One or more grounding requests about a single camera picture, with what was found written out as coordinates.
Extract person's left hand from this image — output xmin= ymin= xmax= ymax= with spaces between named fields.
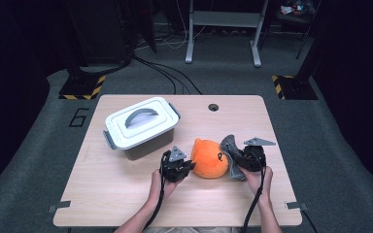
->
xmin=149 ymin=169 xmax=184 ymax=202

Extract clear brown storage box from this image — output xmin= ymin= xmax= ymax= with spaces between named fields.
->
xmin=102 ymin=102 xmax=182 ymax=162

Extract black floor cables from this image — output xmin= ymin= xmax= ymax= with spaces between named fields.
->
xmin=132 ymin=54 xmax=203 ymax=96

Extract white floor cable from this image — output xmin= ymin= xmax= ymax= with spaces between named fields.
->
xmin=161 ymin=0 xmax=208 ymax=50

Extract black stand with striped base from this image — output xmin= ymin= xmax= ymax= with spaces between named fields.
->
xmin=58 ymin=61 xmax=107 ymax=101
xmin=271 ymin=48 xmax=319 ymax=101

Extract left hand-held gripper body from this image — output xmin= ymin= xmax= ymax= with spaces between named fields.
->
xmin=159 ymin=145 xmax=192 ymax=183

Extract person's right hand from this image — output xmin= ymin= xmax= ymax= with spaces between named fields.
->
xmin=241 ymin=165 xmax=275 ymax=203

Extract white metal stand frame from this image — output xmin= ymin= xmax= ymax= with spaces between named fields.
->
xmin=185 ymin=0 xmax=270 ymax=68

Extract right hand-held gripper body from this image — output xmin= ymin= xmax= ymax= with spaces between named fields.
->
xmin=239 ymin=137 xmax=277 ymax=173

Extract colourful clutter on dark shelf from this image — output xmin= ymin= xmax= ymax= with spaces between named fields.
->
xmin=280 ymin=0 xmax=317 ymax=17

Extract orange plush toy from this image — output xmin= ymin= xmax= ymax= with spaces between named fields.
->
xmin=190 ymin=138 xmax=230 ymax=180

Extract grey table clamp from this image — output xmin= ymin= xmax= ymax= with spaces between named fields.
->
xmin=47 ymin=200 xmax=72 ymax=214
xmin=286 ymin=201 xmax=309 ymax=212

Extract white lid with grey handle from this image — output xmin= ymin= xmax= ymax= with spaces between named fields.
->
xmin=105 ymin=96 xmax=180 ymax=150

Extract left hand-held gripper black cable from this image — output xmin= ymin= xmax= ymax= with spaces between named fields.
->
xmin=142 ymin=150 xmax=171 ymax=231

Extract black cabinet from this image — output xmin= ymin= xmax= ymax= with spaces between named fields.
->
xmin=66 ymin=0 xmax=134 ymax=66

